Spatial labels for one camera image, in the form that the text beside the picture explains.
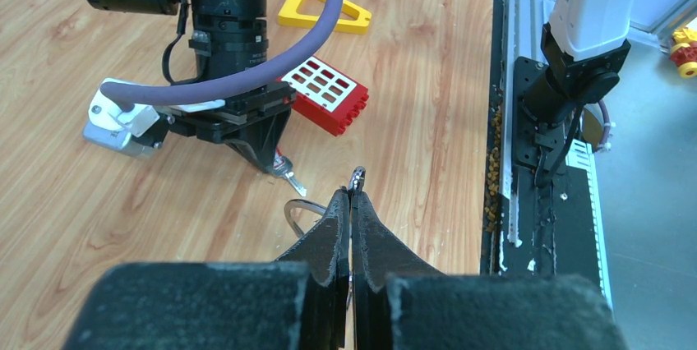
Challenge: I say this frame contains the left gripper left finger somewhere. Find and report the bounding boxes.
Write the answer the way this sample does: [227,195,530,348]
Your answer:
[64,188,350,349]

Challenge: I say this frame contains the key with red tag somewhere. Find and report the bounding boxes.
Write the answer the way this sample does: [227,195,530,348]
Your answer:
[270,150,307,197]

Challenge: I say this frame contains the metal keyring with keys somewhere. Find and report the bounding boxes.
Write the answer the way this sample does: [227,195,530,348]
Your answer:
[284,166,367,305]

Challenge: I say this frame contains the yellow red toy on floor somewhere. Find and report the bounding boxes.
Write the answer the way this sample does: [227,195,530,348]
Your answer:
[669,27,696,78]

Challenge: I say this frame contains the yellow plastic triangle piece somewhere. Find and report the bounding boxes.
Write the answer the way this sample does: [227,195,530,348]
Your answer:
[277,0,373,36]

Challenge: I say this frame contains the red white grid block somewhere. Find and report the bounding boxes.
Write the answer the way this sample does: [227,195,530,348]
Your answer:
[277,56,369,136]

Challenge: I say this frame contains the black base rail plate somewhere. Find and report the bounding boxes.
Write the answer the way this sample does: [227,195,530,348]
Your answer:
[482,0,599,283]

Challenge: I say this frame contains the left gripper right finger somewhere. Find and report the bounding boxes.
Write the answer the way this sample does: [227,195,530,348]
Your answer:
[351,193,627,349]

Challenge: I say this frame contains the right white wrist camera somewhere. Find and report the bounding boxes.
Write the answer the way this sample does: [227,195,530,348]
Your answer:
[83,90,169,157]

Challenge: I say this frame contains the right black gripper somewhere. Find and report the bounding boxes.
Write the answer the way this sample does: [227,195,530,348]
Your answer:
[169,81,297,173]

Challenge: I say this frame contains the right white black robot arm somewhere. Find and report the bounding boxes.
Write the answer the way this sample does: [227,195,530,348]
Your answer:
[83,0,296,176]

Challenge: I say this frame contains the white slotted cable duct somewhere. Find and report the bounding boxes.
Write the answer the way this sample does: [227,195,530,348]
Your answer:
[565,139,613,310]

